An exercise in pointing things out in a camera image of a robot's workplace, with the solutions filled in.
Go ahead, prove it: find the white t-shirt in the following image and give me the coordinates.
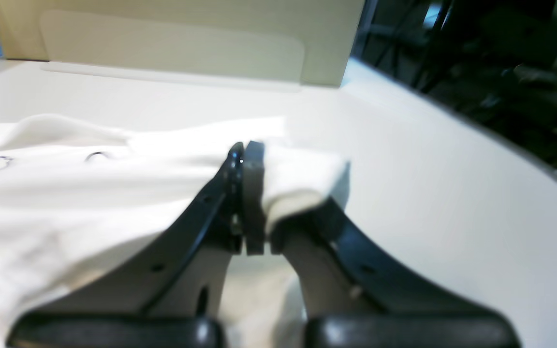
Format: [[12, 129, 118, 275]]
[[0, 114, 350, 348]]

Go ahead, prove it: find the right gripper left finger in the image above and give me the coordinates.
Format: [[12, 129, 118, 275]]
[[6, 143, 245, 348]]

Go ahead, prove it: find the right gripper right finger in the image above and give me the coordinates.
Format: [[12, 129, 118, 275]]
[[241, 141, 521, 348]]

